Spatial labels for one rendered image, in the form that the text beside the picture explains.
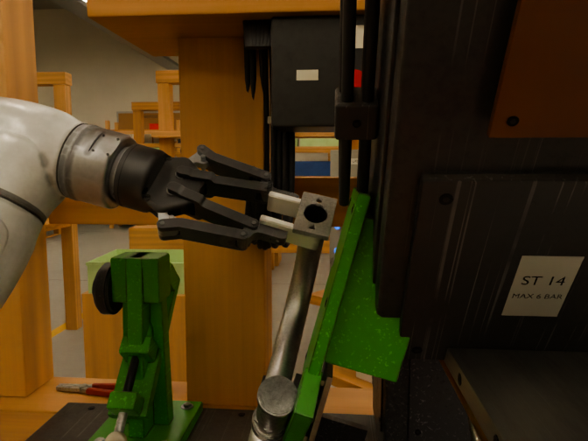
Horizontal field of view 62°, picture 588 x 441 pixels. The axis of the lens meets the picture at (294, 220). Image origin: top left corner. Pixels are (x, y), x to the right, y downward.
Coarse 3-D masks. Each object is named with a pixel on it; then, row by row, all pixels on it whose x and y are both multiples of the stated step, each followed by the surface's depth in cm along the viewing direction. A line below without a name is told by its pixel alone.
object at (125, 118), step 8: (120, 112) 1056; (128, 112) 1055; (144, 112) 1052; (152, 112) 1051; (176, 112) 1048; (120, 120) 1058; (128, 120) 1057; (144, 120) 1054; (152, 120) 1053; (120, 128) 1060; (128, 128) 1058; (144, 128) 1056; (144, 136) 1058
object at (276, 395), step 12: (264, 384) 46; (276, 384) 46; (288, 384) 46; (264, 396) 45; (276, 396) 45; (288, 396) 45; (264, 408) 44; (276, 408) 44; (288, 408) 44; (252, 420) 50; (264, 420) 46; (276, 420) 46; (264, 432) 48; (276, 432) 48
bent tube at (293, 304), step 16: (304, 192) 56; (304, 208) 54; (320, 208) 55; (304, 224) 53; (320, 224) 53; (320, 240) 56; (304, 256) 59; (304, 272) 60; (304, 288) 61; (288, 304) 62; (304, 304) 61; (288, 320) 60; (304, 320) 61; (288, 336) 59; (272, 352) 59; (288, 352) 58; (272, 368) 56; (288, 368) 57
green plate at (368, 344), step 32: (352, 192) 53; (352, 224) 43; (352, 256) 43; (352, 288) 44; (320, 320) 46; (352, 320) 45; (384, 320) 45; (320, 352) 44; (352, 352) 45; (384, 352) 45
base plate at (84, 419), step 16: (64, 416) 78; (80, 416) 78; (96, 416) 78; (208, 416) 78; (224, 416) 78; (240, 416) 78; (336, 416) 78; (352, 416) 78; (368, 416) 78; (48, 432) 73; (64, 432) 73; (80, 432) 73; (192, 432) 73; (208, 432) 73; (224, 432) 73; (240, 432) 73; (368, 432) 73
